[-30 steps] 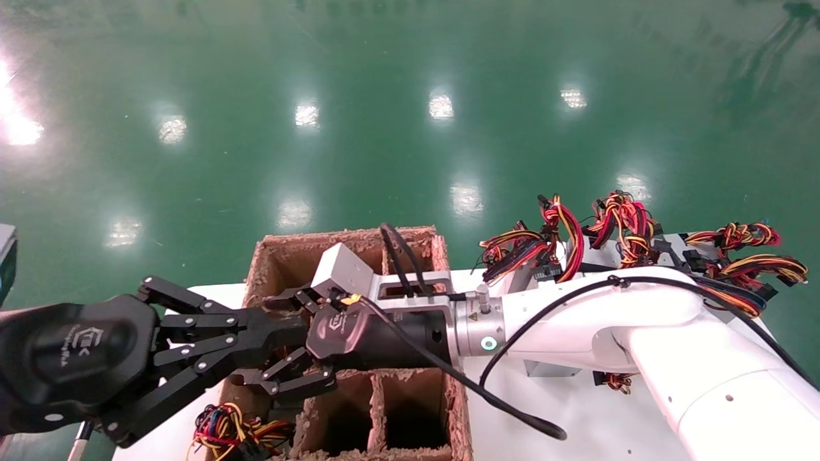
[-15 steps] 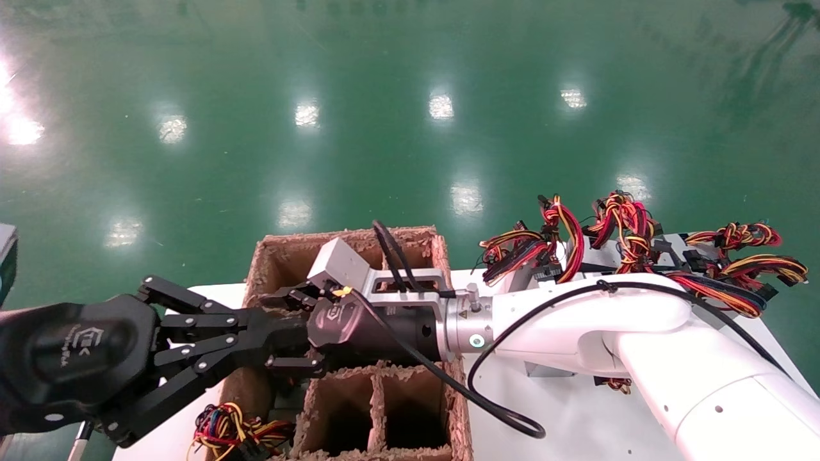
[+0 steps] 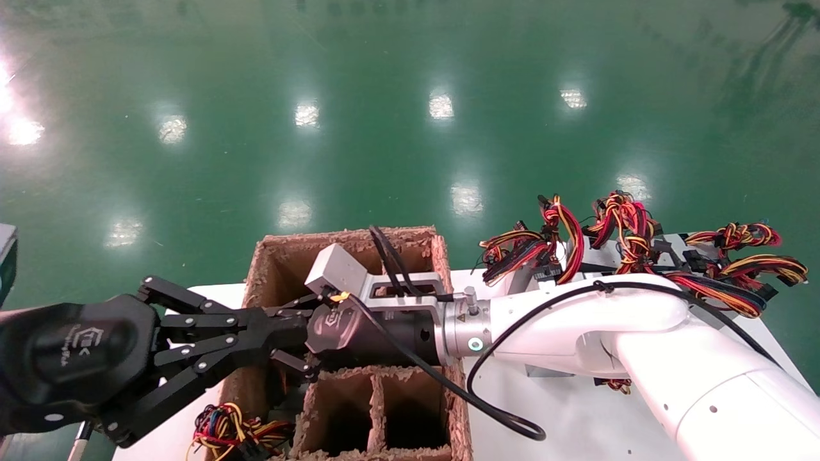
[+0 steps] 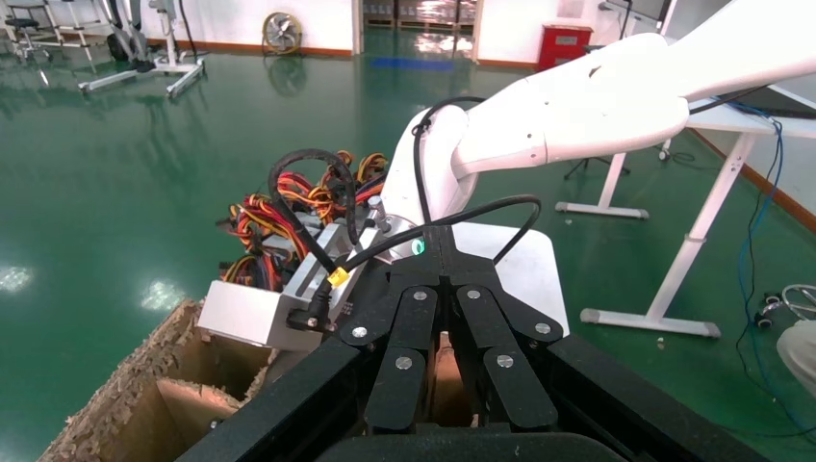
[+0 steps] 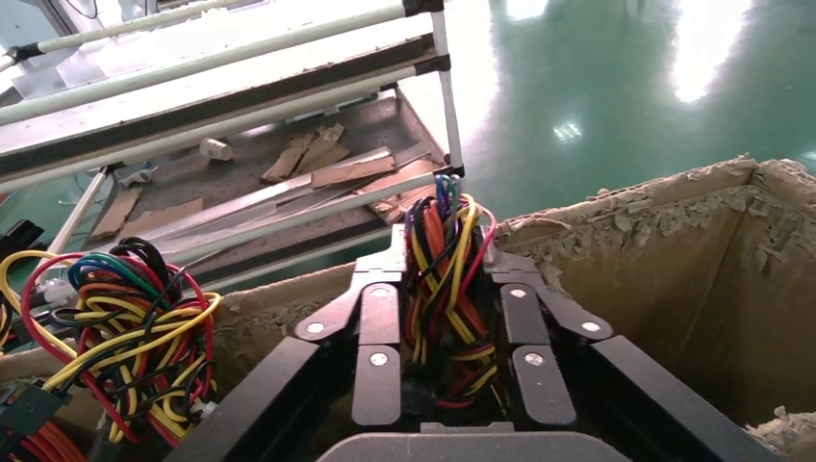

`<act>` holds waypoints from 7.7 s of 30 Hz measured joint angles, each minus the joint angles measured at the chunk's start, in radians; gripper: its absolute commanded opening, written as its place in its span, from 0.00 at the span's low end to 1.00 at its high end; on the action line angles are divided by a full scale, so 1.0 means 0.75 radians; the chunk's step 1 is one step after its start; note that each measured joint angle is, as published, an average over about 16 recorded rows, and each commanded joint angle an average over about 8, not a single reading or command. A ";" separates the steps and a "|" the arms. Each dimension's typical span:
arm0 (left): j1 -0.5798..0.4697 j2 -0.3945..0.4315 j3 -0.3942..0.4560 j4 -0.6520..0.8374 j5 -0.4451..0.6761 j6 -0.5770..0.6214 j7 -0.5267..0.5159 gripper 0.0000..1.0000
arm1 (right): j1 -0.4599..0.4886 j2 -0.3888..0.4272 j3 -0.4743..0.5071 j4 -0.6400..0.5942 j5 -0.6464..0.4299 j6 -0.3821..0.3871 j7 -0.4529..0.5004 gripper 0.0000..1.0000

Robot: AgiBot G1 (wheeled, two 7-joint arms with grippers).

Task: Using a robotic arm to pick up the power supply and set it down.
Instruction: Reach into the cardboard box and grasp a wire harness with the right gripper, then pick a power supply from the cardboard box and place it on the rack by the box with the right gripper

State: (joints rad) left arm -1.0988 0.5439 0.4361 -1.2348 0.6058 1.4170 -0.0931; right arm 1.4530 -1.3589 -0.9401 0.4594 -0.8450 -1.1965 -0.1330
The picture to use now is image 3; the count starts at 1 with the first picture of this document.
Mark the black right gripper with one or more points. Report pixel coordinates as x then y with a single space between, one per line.
359 336

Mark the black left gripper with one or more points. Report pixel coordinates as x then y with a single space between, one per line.
70 365

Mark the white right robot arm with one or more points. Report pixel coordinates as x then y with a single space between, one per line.
640 320

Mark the brown cardboard divider box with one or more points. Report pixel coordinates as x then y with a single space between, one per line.
378 416

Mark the white pole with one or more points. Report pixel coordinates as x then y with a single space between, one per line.
80 442

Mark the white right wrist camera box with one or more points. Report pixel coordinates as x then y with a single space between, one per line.
333 269

